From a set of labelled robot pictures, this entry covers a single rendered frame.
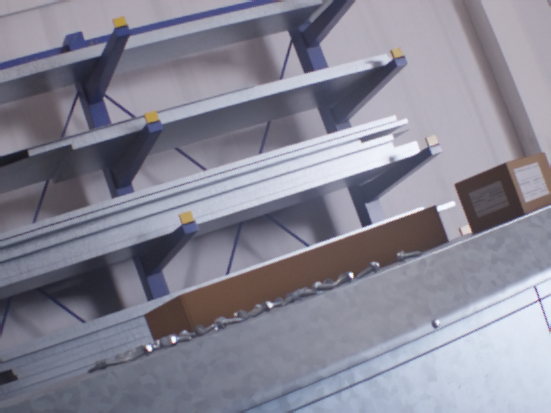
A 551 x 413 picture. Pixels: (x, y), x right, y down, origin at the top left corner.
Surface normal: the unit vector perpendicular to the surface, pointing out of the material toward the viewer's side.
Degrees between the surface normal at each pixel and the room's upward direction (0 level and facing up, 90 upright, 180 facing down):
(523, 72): 90
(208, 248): 90
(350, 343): 67
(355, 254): 90
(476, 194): 90
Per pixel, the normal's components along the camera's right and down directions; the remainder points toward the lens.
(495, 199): -0.62, 0.15
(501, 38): 0.36, -0.22
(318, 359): 0.25, -0.58
